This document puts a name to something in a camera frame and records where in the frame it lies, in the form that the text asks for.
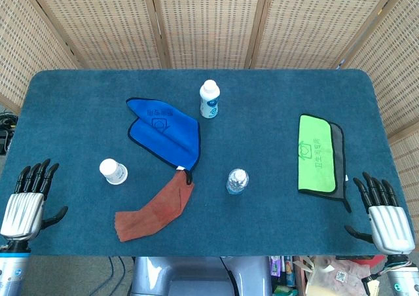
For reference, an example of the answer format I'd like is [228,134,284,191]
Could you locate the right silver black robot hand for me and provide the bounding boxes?
[344,172,416,255]

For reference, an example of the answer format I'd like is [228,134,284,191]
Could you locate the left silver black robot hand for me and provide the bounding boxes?
[0,158,69,242]

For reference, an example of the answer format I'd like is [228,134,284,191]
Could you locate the paper bag with QR label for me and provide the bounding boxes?
[304,255,371,296]

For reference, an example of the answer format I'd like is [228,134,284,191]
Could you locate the green grey microfiber cloth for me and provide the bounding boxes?
[297,113,352,213]

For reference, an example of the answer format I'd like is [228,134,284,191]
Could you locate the colourful packages on floor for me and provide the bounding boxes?
[268,255,301,296]

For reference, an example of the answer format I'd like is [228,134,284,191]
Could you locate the teal table mat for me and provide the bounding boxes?
[0,68,410,257]

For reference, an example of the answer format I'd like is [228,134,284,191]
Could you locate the brown cloth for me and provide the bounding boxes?
[115,170,196,243]

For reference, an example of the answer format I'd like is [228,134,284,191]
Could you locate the clear plastic water bottle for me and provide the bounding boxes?
[225,168,250,196]

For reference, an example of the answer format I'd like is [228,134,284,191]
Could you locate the blue microfiber cloth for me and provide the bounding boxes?
[126,97,201,173]

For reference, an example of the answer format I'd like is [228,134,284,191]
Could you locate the silver robot torso base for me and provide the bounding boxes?
[130,255,273,296]

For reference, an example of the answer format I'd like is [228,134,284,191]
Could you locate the tall white milk bottle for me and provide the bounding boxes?
[199,79,221,119]

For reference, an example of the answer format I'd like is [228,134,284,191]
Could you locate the woven bamboo folding screen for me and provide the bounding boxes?
[0,0,419,218]

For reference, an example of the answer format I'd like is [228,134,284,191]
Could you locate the black cables on floor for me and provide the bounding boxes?
[0,111,19,156]

